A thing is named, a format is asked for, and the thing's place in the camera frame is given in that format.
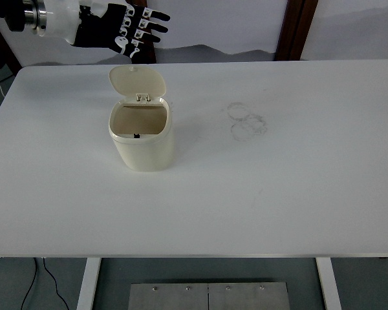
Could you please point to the grey metal base plate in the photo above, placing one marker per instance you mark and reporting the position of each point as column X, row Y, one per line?
column 253, row 295

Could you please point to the cream plastic trash can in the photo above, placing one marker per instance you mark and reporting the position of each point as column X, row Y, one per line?
column 140, row 124

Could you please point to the white table leg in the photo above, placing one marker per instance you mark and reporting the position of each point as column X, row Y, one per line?
column 328, row 283
column 89, row 284

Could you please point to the left white table leg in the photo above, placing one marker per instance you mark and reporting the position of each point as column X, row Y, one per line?
column 89, row 284

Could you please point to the right dark wooden post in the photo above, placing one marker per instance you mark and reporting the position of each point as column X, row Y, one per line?
column 296, row 24

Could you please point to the far left wooden post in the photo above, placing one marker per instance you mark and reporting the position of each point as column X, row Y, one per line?
column 6, row 48

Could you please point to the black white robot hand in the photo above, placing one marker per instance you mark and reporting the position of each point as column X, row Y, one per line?
column 97, row 24

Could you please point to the right white table leg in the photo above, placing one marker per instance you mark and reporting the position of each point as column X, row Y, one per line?
column 328, row 283

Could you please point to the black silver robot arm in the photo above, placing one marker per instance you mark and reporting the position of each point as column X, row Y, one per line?
column 23, row 14

